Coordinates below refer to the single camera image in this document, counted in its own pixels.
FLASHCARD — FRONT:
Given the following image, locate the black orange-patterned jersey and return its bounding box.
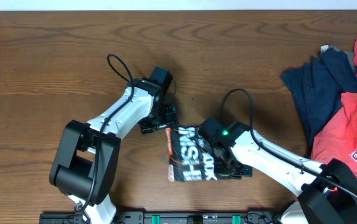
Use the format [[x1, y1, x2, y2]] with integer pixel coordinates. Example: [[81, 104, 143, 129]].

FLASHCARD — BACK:
[[166, 126, 219, 182]]

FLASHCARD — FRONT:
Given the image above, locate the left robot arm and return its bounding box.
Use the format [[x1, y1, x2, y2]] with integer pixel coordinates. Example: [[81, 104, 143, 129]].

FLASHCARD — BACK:
[[49, 78, 177, 223]]

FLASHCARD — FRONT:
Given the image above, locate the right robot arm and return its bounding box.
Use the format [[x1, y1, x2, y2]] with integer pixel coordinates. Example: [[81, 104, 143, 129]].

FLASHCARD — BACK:
[[199, 119, 357, 223]]

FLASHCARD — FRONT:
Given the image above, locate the navy blue garment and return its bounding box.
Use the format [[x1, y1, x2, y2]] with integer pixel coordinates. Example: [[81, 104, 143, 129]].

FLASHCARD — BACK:
[[280, 45, 357, 156]]

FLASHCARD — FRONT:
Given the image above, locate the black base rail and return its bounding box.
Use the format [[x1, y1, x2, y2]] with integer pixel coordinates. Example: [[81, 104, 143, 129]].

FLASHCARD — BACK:
[[39, 208, 287, 224]]

